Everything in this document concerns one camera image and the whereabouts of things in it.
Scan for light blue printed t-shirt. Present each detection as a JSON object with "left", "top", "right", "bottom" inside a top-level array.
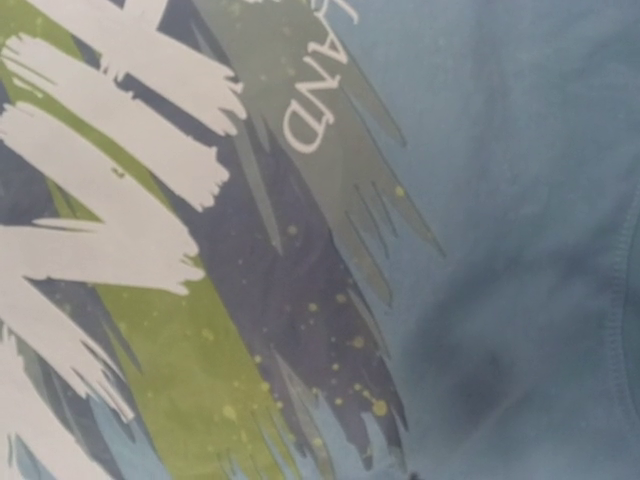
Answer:
[{"left": 1, "top": 1, "right": 639, "bottom": 479}]

